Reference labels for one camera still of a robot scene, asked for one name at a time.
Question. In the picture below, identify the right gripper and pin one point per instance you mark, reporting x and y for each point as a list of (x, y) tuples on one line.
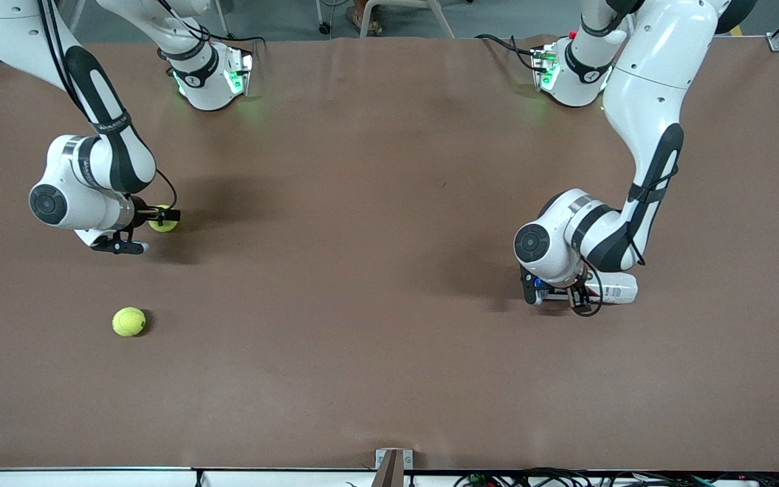
[(141, 214)]

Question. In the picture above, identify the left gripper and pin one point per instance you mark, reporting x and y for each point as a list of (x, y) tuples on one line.
[(577, 293)]

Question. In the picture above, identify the yellow tennis ball black logo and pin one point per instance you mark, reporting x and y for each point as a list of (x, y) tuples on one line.
[(163, 227)]

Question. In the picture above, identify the white blue tennis ball can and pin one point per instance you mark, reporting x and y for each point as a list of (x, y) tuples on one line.
[(616, 289)]

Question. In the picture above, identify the plain yellow tennis ball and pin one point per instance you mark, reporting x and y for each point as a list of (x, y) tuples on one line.
[(129, 322)]

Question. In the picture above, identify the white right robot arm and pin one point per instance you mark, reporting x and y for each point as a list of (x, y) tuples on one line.
[(4, 27)]

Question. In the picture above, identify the arm base connector plate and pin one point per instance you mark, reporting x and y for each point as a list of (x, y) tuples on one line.
[(544, 67), (241, 71)]

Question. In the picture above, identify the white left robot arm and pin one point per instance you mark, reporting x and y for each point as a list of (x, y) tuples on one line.
[(646, 81)]

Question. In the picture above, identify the brown table cover sheet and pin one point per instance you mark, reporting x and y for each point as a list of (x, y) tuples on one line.
[(389, 169)]

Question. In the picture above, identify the person foot in sandal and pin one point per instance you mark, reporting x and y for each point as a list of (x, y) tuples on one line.
[(362, 20)]

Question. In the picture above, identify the white table edge strip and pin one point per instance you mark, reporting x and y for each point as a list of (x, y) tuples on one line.
[(58, 478)]

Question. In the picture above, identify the grey metal camera mount bracket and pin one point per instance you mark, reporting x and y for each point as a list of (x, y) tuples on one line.
[(393, 467)]

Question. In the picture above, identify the white chair frame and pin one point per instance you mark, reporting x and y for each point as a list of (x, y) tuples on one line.
[(442, 19)]

